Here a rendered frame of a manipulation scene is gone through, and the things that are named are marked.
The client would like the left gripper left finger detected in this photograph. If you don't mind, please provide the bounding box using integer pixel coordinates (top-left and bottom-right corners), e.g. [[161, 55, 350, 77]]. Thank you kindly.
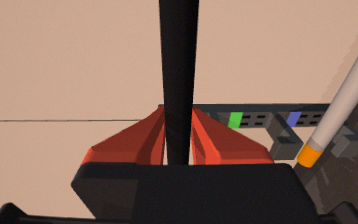
[[81, 105, 166, 165]]

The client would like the grey metal bar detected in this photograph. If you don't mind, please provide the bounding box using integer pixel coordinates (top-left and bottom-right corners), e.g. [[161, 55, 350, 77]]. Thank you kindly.
[[297, 57, 358, 167]]

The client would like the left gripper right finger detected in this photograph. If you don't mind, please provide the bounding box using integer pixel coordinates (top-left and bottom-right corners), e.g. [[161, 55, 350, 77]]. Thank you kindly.
[[191, 105, 275, 165]]

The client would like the black metal bar with green ends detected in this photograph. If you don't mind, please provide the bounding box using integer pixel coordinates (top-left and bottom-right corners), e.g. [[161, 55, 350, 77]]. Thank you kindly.
[[159, 0, 199, 165]]

